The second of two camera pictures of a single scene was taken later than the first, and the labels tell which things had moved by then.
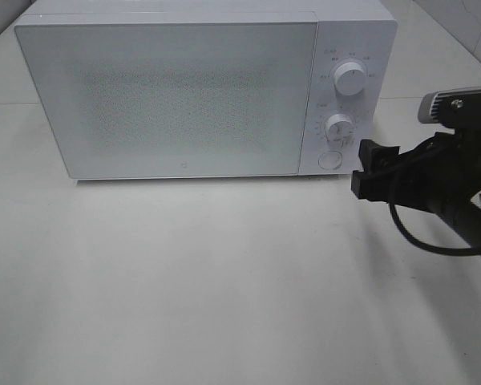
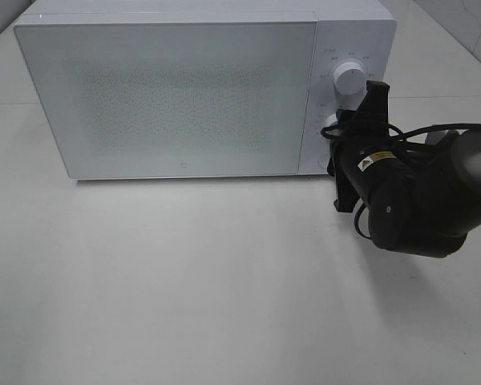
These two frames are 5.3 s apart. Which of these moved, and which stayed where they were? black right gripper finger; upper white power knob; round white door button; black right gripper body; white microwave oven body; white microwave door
Moved: black right gripper finger; black right gripper body
Stayed: white microwave oven body; upper white power knob; white microwave door; round white door button
